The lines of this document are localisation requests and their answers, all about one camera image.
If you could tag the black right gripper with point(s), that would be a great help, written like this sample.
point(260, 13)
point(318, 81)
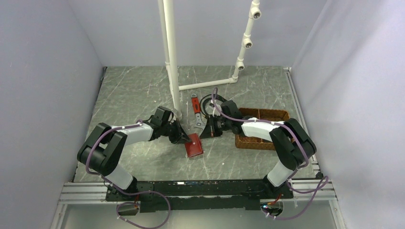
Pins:
point(210, 130)

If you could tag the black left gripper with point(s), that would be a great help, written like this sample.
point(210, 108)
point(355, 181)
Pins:
point(180, 137)

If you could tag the red card holder wallet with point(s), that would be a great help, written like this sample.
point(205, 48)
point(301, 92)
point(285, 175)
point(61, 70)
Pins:
point(194, 147)

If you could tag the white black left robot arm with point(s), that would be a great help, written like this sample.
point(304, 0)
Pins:
point(102, 150)

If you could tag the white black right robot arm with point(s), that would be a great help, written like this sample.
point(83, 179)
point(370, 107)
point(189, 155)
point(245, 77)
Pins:
point(292, 144)

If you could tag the red handled adjustable wrench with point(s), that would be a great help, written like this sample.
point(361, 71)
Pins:
point(197, 112)

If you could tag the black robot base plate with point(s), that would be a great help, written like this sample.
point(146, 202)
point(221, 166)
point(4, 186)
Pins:
point(205, 194)

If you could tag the aluminium rail frame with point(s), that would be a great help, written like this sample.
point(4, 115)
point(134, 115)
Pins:
point(84, 190)

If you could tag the white PVC pipe frame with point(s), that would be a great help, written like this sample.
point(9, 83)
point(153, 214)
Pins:
point(166, 12)

